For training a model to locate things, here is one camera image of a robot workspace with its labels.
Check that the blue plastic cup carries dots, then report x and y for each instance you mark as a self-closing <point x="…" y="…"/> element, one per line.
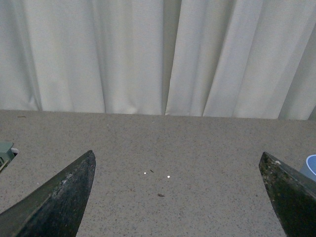
<point x="309" y="167"/>

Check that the white pleated curtain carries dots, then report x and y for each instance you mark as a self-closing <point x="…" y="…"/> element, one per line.
<point x="211" y="58"/>

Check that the left gripper dark right finger camera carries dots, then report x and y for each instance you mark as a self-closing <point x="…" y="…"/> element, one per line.
<point x="292" y="195"/>

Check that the left gripper dark left finger camera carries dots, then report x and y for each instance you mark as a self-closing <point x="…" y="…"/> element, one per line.
<point x="56" y="208"/>

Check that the grey-green box at table edge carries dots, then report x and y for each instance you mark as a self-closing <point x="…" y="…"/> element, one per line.
<point x="7" y="154"/>

